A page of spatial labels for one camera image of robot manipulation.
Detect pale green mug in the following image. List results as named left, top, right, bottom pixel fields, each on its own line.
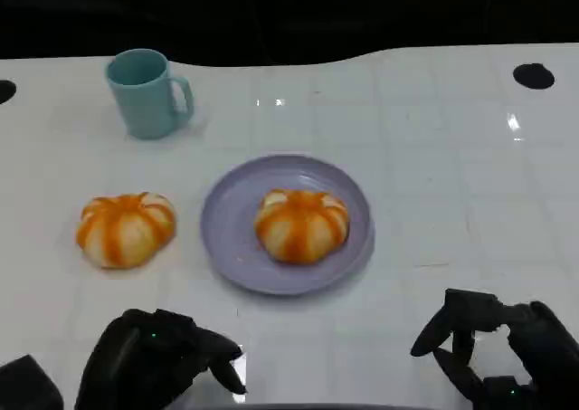
left=105, top=47, right=195, bottom=140

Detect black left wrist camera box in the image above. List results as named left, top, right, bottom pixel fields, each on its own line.
left=0, top=354, right=64, bottom=410

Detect orange white toy bread roll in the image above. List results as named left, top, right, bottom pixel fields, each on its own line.
left=75, top=191, right=177, bottom=270
left=253, top=188, right=351, bottom=265

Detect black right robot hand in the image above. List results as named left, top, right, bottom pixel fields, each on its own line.
left=410, top=288, right=579, bottom=410

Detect lilac plate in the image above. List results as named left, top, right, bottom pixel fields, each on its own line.
left=200, top=154, right=376, bottom=297

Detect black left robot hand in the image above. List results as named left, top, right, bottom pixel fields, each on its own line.
left=74, top=309, right=248, bottom=410

